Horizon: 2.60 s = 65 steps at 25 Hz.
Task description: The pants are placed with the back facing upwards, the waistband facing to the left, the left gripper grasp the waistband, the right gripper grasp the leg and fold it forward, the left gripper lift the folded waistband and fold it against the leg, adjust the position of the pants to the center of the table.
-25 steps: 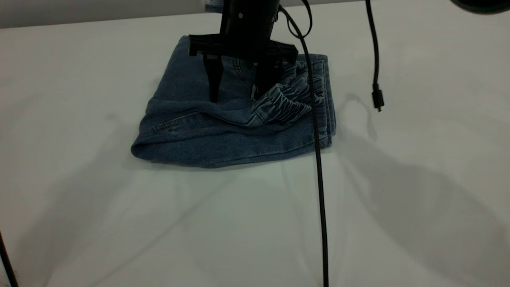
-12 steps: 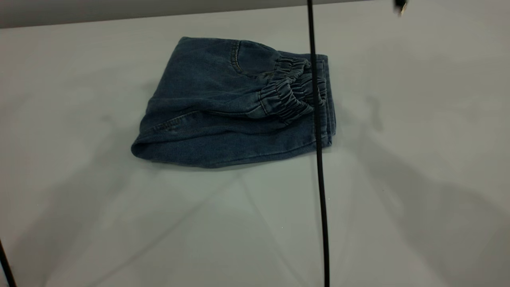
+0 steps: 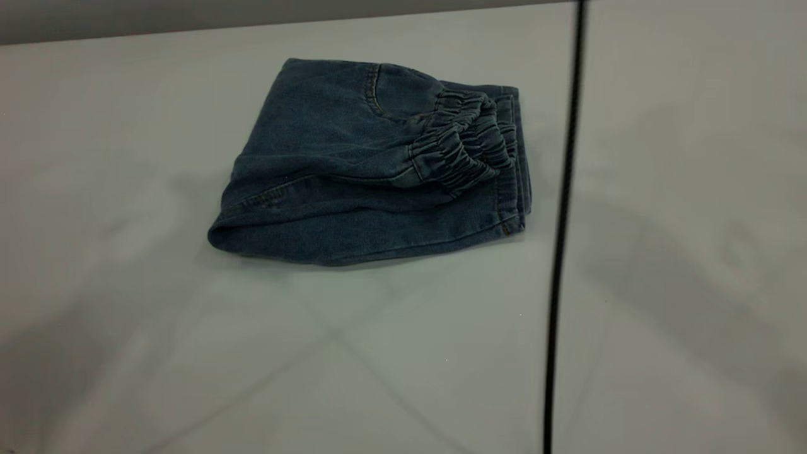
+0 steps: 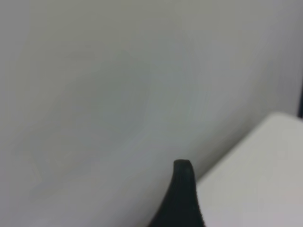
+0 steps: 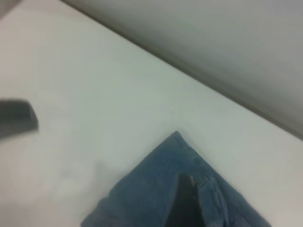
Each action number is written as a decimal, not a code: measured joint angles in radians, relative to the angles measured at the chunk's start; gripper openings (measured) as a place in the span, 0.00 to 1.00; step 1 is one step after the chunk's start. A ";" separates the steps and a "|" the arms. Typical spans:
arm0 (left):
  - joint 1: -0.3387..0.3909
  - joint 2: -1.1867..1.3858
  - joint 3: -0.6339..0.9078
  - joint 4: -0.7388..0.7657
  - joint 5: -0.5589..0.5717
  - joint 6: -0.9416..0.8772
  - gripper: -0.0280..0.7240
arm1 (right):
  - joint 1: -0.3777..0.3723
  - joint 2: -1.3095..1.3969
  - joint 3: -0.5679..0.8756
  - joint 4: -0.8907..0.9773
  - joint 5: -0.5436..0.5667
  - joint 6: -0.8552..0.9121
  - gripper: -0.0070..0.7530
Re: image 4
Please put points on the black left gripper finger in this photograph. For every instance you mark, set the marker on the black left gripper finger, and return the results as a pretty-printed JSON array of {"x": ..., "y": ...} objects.
[{"x": 182, "y": 203}]

